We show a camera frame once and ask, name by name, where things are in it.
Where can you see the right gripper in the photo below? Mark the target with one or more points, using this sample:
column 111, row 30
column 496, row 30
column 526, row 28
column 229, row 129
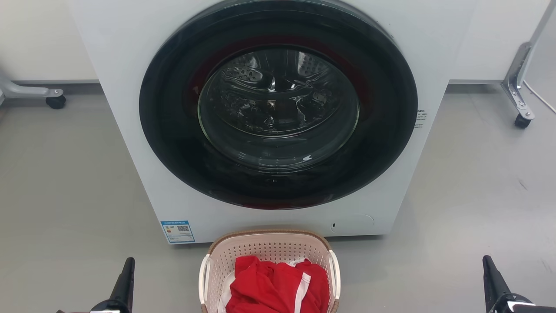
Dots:
column 512, row 304

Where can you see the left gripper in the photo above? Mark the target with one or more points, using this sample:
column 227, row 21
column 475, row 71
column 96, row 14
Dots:
column 110, row 307

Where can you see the beige perforated plastic laundry basket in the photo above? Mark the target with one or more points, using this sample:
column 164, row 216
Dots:
column 269, row 248

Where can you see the blue energy label sticker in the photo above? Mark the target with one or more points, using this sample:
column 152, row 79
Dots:
column 177, row 231

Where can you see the red garment with white trim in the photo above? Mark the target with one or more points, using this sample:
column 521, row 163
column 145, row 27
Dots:
column 265, row 291

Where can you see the round black washing machine door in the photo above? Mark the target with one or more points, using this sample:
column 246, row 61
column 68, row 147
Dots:
column 173, row 145

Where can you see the round white filter cover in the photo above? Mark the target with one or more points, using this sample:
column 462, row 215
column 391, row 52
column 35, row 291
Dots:
column 352, row 222

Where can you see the black caster wheel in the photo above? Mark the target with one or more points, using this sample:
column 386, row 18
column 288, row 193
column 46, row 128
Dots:
column 522, row 121
column 55, row 101

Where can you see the small black text sticker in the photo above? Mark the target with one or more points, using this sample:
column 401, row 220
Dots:
column 421, row 118

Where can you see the white front-load washing machine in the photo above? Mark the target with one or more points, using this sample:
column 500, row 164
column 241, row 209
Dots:
column 113, row 87

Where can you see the grey curved stand leg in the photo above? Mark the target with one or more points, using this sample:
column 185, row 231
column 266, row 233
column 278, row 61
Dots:
column 26, row 90

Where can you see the steel washing machine drum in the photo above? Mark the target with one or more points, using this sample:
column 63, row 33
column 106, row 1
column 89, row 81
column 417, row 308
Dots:
column 260, row 91

